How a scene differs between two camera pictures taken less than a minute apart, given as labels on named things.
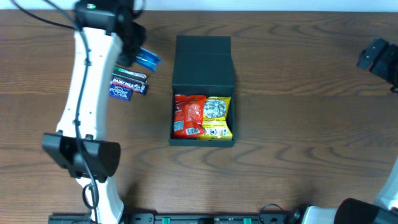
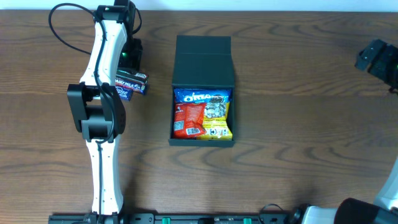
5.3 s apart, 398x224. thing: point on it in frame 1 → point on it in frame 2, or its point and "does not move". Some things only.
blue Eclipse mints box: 120,93 does not move
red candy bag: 189,114 does not move
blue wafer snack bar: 148,59 → 183,96
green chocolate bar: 130,73 does not move
